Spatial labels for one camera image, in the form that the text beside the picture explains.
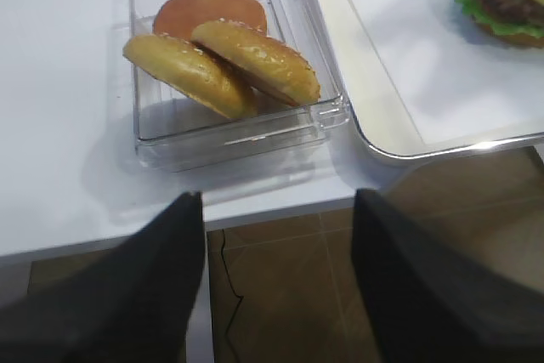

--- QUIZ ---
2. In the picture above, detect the white paper tray liner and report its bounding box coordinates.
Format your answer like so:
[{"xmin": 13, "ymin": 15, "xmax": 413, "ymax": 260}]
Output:
[{"xmin": 350, "ymin": 0, "xmax": 543, "ymax": 144}]

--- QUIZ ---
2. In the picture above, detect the green lettuce on burger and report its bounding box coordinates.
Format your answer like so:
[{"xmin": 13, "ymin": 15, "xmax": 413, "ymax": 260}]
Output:
[{"xmin": 455, "ymin": 0, "xmax": 543, "ymax": 38}]

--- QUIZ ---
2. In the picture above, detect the bottom bun of burger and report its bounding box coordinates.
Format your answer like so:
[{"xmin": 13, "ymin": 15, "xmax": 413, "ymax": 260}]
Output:
[{"xmin": 477, "ymin": 23, "xmax": 544, "ymax": 48}]

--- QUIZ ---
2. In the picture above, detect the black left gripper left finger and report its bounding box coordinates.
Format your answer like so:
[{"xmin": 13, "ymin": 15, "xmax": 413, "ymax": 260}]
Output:
[{"xmin": 1, "ymin": 193, "xmax": 206, "ymax": 362}]

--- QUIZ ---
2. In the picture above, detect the left sesame top bun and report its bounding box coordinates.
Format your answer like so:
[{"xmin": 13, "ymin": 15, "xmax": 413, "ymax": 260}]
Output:
[{"xmin": 122, "ymin": 34, "xmax": 258, "ymax": 119}]

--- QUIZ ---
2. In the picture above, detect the flat orange bottom bun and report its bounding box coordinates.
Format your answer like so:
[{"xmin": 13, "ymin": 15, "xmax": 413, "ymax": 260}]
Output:
[{"xmin": 152, "ymin": 0, "xmax": 268, "ymax": 40}]

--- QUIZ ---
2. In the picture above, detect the white metal tray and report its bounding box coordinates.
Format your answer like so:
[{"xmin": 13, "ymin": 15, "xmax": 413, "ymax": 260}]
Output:
[{"xmin": 313, "ymin": 0, "xmax": 543, "ymax": 164}]

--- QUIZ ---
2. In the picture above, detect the brown patty on burger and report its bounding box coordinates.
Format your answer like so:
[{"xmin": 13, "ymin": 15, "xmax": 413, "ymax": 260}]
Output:
[{"xmin": 476, "ymin": 0, "xmax": 543, "ymax": 27}]

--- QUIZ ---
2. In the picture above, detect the clear bun container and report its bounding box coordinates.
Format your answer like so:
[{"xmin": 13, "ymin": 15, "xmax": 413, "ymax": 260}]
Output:
[{"xmin": 109, "ymin": 0, "xmax": 354, "ymax": 224}]

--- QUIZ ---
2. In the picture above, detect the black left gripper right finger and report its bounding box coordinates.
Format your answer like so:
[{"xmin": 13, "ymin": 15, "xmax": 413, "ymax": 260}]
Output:
[{"xmin": 352, "ymin": 189, "xmax": 543, "ymax": 362}]

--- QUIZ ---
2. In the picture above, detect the right sesame top bun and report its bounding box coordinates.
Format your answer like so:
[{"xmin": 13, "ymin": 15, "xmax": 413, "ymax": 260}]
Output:
[{"xmin": 191, "ymin": 20, "xmax": 320, "ymax": 106}]

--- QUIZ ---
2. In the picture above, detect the sesame bun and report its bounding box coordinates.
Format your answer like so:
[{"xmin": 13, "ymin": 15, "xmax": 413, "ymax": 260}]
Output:
[
  {"xmin": 122, "ymin": 34, "xmax": 258, "ymax": 119},
  {"xmin": 191, "ymin": 20, "xmax": 320, "ymax": 106}
]

